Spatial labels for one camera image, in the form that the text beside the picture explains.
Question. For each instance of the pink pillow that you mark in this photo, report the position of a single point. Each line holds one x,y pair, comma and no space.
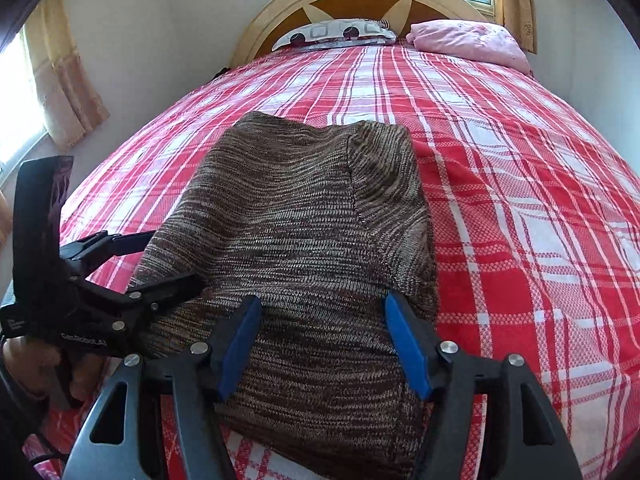
465,40

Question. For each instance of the person's left hand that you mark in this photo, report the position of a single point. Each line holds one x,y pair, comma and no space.
30,365

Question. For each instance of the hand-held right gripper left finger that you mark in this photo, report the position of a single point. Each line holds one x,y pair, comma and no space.
240,347

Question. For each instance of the brown knitted sweater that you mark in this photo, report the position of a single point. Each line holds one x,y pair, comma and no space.
300,220

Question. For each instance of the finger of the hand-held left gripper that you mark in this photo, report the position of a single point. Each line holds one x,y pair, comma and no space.
165,292
115,246

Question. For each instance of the cream wooden headboard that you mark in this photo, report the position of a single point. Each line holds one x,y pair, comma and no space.
260,30

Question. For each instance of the dark cloth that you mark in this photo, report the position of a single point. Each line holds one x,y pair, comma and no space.
220,74

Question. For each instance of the yellow patterned curtain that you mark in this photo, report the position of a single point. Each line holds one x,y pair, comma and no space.
60,85
515,5

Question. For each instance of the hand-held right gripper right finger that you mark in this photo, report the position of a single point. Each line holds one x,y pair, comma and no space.
407,347

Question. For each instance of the grey patterned pillow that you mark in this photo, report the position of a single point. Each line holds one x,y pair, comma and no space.
335,32

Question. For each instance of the red plaid bed sheet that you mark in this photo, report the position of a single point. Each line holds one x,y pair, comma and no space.
500,185

